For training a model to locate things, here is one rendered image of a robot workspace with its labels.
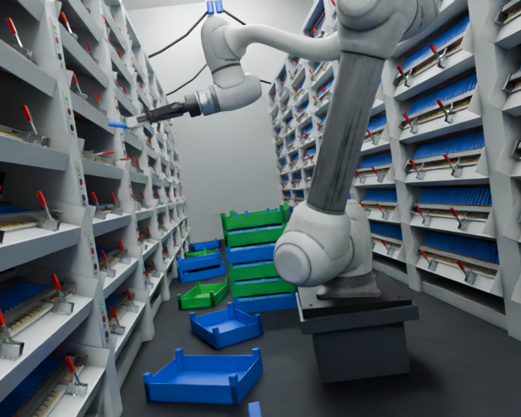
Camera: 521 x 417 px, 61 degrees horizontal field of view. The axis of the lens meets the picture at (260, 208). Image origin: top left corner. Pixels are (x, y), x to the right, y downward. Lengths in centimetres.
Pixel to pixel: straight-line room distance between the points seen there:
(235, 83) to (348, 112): 50
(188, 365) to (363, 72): 107
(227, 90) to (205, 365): 89
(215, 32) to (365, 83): 59
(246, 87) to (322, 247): 61
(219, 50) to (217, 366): 101
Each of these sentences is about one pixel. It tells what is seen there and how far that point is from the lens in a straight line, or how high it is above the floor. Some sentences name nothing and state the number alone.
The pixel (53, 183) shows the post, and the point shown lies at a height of 66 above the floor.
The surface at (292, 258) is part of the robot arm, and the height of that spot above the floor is 39.
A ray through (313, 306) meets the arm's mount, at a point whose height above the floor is 23.
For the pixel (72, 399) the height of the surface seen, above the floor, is 17.
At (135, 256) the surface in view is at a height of 37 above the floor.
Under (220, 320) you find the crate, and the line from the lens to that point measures 203.
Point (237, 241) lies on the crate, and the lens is 205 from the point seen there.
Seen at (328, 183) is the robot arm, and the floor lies 56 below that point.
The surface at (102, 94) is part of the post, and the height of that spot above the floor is 105.
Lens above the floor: 58
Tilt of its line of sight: 3 degrees down
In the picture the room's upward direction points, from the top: 8 degrees counter-clockwise
